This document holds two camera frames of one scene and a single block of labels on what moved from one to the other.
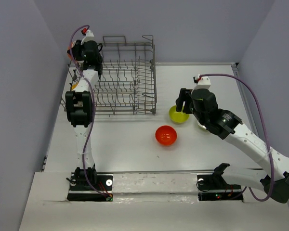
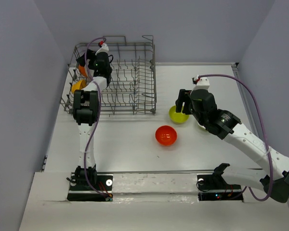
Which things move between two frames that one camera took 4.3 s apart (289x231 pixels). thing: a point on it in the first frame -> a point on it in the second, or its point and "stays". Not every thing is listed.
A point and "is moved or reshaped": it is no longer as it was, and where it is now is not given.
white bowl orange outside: (70, 48) is moved or reshaped
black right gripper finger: (187, 109) stays
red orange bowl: (166, 135) stays
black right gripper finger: (180, 100) stays
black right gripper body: (198, 114) stays
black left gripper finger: (77, 50) -> (91, 55)
